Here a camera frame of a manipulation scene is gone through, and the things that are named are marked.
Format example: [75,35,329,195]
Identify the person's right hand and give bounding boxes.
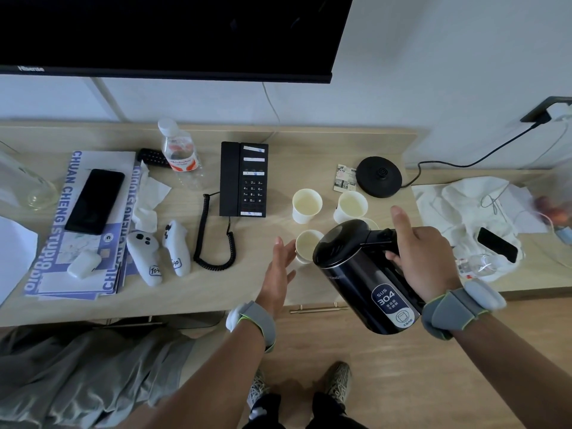
[385,205,464,304]

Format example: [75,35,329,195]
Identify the white earbud case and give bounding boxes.
[66,249,103,280]

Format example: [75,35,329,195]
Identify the person's left hand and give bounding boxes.
[255,237,298,316]

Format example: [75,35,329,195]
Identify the grey left wrist tracker band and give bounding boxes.
[226,300,277,353]

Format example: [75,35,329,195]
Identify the black coiled telephone cord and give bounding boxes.
[193,193,237,271]

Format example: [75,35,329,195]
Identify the white crumpled plastic bag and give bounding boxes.
[411,176,548,283]

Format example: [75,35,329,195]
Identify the white paper sheet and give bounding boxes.
[0,216,40,306]

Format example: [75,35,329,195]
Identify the grey right wrist tracker band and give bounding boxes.
[421,278,507,341]

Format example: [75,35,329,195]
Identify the round black kettle base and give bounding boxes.
[356,156,403,199]

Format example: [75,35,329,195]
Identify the black electric kettle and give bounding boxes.
[312,219,425,336]

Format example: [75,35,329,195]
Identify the clear glass bottle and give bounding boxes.
[0,148,59,212]

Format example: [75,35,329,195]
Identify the blue and white magazine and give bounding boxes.
[24,150,142,301]

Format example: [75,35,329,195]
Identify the black flat television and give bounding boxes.
[0,0,355,84]

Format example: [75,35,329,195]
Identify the person's patterned shoe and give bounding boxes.
[324,361,353,410]
[247,370,271,410]

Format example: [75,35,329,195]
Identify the black power cable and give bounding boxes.
[400,122,544,189]

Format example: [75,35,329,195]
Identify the small printed card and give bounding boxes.
[332,164,358,193]

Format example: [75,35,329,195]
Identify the grey wrist tracker band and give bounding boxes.
[226,300,277,353]
[421,278,507,341]

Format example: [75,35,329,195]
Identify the thin grey cord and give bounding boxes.
[480,182,513,216]

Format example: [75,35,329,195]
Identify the small black smartphone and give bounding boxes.
[476,227,519,264]

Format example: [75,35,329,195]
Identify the black remote control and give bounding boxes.
[136,148,173,169]

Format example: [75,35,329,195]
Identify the clear bag with orange contents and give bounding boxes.
[526,169,572,247]

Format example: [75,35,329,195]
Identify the white crumpled tissue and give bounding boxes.
[131,161,172,234]

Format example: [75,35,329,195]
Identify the black desk telephone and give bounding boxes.
[219,141,269,218]

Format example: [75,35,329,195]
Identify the person's right patterned shoe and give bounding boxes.
[324,361,353,410]

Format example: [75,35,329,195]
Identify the person's left patterned shoe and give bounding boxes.
[247,370,271,410]

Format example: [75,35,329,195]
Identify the clear plastic water bottle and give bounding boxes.
[157,117,201,175]

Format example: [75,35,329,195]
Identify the white handheld controller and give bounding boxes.
[126,230,163,287]
[161,219,192,278]

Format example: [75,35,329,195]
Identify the person's right forearm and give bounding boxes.
[451,303,572,429]

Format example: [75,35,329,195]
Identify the person's left forearm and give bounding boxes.
[145,325,268,429]

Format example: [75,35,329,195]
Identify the grey fabric garment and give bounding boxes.
[0,323,198,429]

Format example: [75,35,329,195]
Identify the person's black trousers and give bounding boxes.
[243,391,370,429]

